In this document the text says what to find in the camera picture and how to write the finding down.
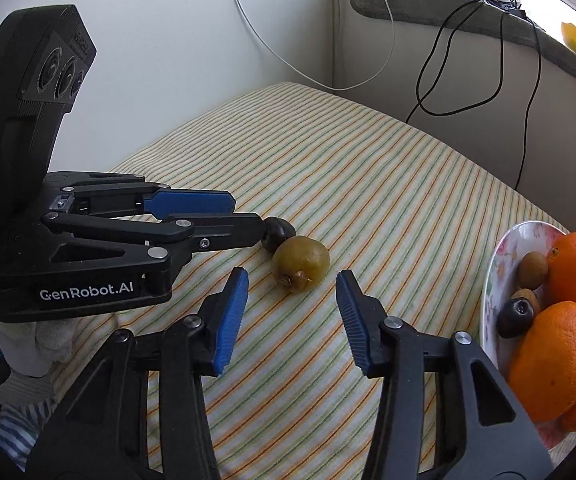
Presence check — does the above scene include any striped tablecloth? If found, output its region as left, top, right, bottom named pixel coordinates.
left=50, top=81, right=576, bottom=480

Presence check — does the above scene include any black cable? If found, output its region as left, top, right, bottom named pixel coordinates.
left=405, top=0, right=503, bottom=126
left=515, top=10, right=543, bottom=191

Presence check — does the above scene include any brown kiwi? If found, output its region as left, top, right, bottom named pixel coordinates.
left=518, top=251, right=550, bottom=291
left=510, top=288, right=542, bottom=313

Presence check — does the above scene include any green kiwi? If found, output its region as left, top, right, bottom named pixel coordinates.
left=273, top=236, right=331, bottom=295

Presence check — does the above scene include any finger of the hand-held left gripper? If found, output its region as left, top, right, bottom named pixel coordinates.
left=40, top=211, right=269, bottom=281
left=43, top=171, right=236, bottom=223

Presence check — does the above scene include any striped blue white clothing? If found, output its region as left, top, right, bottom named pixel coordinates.
left=0, top=395, right=64, bottom=466

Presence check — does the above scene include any white cable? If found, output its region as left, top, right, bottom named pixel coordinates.
left=218, top=0, right=396, bottom=92

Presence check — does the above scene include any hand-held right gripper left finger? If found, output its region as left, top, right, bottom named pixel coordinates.
left=25, top=266, right=249, bottom=480

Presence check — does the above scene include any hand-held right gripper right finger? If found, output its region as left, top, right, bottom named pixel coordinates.
left=335, top=269, right=553, bottom=480

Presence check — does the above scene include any dark round fruit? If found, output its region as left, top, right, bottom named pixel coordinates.
left=496, top=298, right=536, bottom=339
left=260, top=217, right=297, bottom=253

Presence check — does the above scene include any floral white plate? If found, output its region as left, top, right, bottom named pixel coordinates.
left=478, top=220, right=576, bottom=453

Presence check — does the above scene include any grey windowsill mat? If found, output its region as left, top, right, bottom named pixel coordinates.
left=350, top=0, right=576, bottom=98

